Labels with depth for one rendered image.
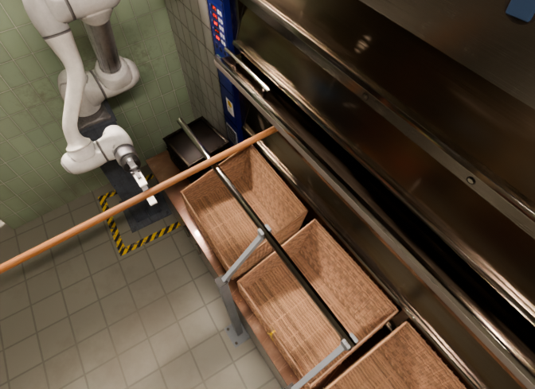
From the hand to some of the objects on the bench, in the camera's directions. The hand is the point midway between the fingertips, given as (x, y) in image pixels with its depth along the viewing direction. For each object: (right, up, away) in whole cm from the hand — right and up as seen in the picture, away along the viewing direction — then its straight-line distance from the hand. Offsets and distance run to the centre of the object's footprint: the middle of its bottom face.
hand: (148, 193), depth 141 cm
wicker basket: (+68, -58, +34) cm, 96 cm away
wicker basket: (+34, -16, +62) cm, 72 cm away
